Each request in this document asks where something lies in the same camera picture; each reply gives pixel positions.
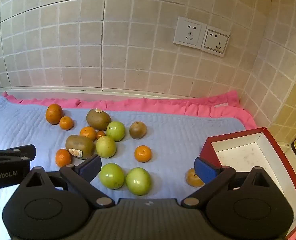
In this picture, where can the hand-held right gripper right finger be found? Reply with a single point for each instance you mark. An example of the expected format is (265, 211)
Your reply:
(205, 171)

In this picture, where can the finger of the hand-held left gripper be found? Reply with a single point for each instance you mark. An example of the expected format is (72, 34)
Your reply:
(23, 151)

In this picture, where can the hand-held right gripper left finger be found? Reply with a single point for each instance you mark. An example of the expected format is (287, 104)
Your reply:
(89, 168)

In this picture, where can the red cardboard box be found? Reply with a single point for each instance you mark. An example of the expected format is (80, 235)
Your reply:
(237, 155)

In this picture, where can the plain brown kiwi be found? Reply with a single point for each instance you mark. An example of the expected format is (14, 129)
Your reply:
(138, 130)

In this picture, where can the green apple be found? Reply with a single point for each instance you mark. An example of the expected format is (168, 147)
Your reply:
(138, 181)
(115, 131)
(111, 176)
(106, 146)

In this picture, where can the kiwi with sticker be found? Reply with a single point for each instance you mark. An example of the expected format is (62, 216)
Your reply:
(79, 145)
(98, 118)

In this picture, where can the tiny tangerine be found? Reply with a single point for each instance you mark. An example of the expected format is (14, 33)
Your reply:
(100, 134)

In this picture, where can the blue quilted mat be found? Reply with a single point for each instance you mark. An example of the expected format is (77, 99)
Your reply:
(175, 135)

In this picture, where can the large orange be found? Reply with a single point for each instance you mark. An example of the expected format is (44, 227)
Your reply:
(54, 113)

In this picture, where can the pink blanket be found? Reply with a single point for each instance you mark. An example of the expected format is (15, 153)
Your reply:
(162, 105)

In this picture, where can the white wall socket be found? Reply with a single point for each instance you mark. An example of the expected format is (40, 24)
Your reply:
(215, 41)
(189, 31)

